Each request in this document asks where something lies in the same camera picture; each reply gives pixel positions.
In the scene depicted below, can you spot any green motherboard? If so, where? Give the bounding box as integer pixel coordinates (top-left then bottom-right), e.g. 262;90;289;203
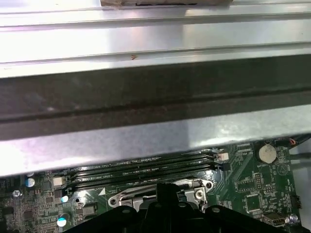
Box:
0;139;311;233

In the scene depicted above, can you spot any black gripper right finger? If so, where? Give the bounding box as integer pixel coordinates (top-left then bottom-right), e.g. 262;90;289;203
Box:
167;183;301;233

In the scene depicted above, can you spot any black grey PC case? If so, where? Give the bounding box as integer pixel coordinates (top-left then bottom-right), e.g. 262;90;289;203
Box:
0;52;311;179

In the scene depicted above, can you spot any black board connector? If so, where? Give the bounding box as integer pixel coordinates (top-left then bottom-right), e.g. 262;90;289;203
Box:
290;194;302;210

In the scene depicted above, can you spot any black square chip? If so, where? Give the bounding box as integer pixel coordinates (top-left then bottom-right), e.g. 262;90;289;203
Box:
245;194;261;211

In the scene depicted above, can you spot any silver internal USB port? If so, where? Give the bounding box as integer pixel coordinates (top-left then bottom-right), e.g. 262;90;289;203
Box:
263;213;285;229

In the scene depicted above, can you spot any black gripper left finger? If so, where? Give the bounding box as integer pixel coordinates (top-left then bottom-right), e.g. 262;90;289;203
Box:
62;183;168;233

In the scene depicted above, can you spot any CPU socket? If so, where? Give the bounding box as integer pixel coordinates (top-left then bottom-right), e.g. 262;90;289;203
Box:
108;178;214;212

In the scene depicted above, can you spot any black RAM slot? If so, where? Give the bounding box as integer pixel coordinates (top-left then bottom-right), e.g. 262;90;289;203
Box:
68;163;230;191
116;149;218;167
52;152;230;188

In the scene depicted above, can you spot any silver coin battery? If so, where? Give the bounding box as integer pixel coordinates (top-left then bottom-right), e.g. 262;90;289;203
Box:
258;143;278;164

